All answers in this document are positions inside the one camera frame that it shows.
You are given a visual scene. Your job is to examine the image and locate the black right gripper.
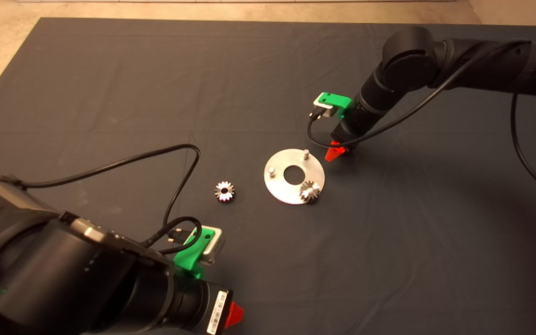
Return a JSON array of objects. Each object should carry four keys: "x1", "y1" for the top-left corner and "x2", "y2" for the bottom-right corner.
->
[{"x1": 324, "y1": 103, "x2": 373, "y2": 162}]

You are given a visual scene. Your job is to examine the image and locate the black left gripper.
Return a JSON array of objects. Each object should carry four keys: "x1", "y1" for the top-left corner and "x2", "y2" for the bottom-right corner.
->
[{"x1": 171, "y1": 278, "x2": 245, "y2": 335}]

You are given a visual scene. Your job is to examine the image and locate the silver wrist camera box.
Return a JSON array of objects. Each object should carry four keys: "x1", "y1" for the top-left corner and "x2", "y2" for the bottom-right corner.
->
[
  {"x1": 184, "y1": 225, "x2": 226, "y2": 266},
  {"x1": 313, "y1": 100, "x2": 335, "y2": 120}
]

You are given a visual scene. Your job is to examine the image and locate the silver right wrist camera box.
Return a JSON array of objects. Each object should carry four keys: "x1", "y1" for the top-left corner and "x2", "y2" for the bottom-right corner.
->
[{"x1": 313, "y1": 100, "x2": 335, "y2": 120}]

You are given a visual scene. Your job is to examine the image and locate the round metal carrier plate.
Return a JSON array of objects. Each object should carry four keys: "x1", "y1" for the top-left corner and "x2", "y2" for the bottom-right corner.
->
[{"x1": 263, "y1": 148, "x2": 326, "y2": 206}]

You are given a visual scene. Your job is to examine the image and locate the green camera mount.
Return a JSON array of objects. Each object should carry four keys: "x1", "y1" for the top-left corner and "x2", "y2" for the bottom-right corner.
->
[
  {"x1": 174, "y1": 227, "x2": 216, "y2": 281},
  {"x1": 314, "y1": 92, "x2": 353, "y2": 120}
]

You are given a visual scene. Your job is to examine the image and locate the green right camera mount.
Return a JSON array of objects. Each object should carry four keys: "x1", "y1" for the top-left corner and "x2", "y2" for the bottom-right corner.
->
[{"x1": 314, "y1": 92, "x2": 353, "y2": 120}]

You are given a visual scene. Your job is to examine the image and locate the dark grey table cloth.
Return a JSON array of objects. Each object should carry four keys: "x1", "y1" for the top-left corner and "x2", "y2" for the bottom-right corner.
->
[{"x1": 0, "y1": 18, "x2": 536, "y2": 335}]

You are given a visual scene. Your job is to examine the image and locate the black left camera cable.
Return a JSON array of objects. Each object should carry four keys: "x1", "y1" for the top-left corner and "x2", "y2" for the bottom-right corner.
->
[{"x1": 16, "y1": 144, "x2": 203, "y2": 256}]

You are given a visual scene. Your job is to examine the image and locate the black camera cable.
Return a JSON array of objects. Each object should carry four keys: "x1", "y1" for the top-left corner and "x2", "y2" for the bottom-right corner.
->
[
  {"x1": 307, "y1": 39, "x2": 536, "y2": 203},
  {"x1": 16, "y1": 144, "x2": 203, "y2": 256}
]

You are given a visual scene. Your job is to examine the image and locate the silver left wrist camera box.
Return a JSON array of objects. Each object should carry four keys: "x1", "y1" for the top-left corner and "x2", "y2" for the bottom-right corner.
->
[{"x1": 184, "y1": 225, "x2": 226, "y2": 266}]

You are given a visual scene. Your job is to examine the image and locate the black right camera cable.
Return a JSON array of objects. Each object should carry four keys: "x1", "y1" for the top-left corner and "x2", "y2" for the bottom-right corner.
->
[{"x1": 307, "y1": 39, "x2": 536, "y2": 203}]

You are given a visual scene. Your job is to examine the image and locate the green left camera mount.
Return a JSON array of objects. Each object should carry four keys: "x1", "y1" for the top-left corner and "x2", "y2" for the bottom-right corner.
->
[{"x1": 174, "y1": 227, "x2": 216, "y2": 281}]

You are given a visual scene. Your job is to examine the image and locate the small steel planetary gear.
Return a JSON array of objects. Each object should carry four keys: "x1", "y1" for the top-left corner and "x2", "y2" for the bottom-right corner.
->
[
  {"x1": 299, "y1": 181, "x2": 322, "y2": 203},
  {"x1": 214, "y1": 181, "x2": 236, "y2": 203}
]

